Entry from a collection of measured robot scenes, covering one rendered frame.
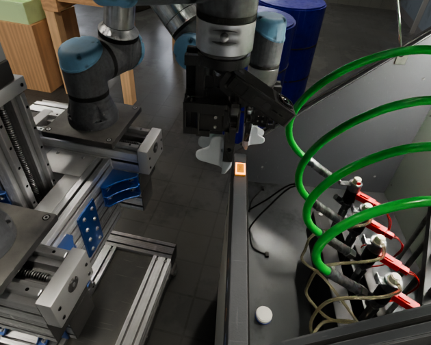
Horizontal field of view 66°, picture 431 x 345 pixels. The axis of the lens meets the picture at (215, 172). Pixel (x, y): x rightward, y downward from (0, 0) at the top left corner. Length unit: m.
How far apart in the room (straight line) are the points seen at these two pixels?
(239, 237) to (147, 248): 0.94
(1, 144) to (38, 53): 2.65
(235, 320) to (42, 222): 0.46
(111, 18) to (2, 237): 0.62
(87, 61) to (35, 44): 2.52
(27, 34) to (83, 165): 2.51
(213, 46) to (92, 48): 0.60
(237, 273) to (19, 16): 3.07
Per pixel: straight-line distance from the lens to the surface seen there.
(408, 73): 1.05
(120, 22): 1.03
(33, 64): 3.60
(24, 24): 3.47
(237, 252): 0.81
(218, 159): 0.53
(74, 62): 0.98
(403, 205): 0.49
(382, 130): 1.12
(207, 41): 0.43
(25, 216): 0.84
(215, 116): 0.48
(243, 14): 0.42
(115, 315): 1.59
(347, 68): 0.63
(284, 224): 1.05
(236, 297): 0.75
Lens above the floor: 1.61
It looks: 41 degrees down
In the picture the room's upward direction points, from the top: 4 degrees clockwise
